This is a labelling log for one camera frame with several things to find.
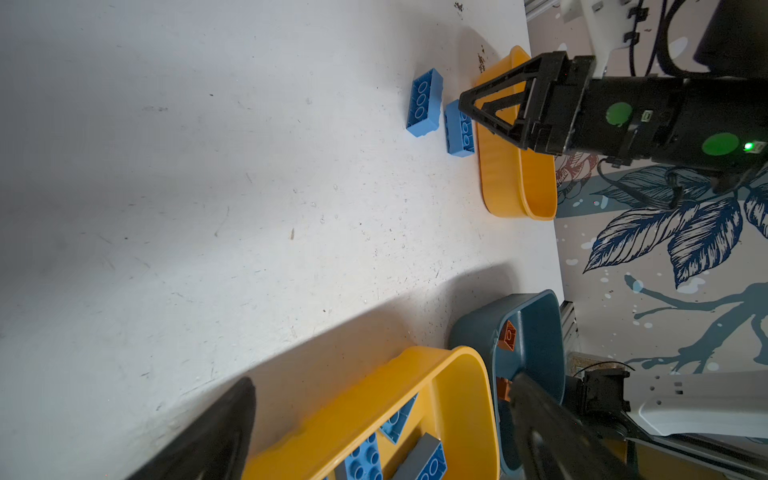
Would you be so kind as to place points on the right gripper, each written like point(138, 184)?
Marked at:
point(533, 105)

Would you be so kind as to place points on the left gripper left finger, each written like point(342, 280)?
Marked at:
point(215, 445)

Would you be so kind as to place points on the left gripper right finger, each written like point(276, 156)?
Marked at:
point(552, 444)

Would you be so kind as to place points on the brown lego brick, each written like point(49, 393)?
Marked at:
point(503, 387)
point(507, 337)

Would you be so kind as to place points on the blue lego brick underside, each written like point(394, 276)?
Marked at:
point(426, 461)

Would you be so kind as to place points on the blue lego brick long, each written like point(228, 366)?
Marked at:
point(363, 463)

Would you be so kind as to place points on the blue lego brick slanted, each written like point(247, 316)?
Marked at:
point(393, 427)

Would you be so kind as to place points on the brown lego brick top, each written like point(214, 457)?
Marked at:
point(503, 387)

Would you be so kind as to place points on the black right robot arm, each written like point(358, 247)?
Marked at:
point(703, 134)

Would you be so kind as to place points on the yellow tray right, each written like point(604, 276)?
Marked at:
point(515, 183)

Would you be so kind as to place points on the yellow tray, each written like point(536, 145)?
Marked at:
point(315, 409)
point(515, 183)

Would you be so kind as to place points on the dark teal tray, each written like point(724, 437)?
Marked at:
point(539, 353)

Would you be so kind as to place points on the yellow tray front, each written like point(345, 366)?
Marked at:
point(315, 409)

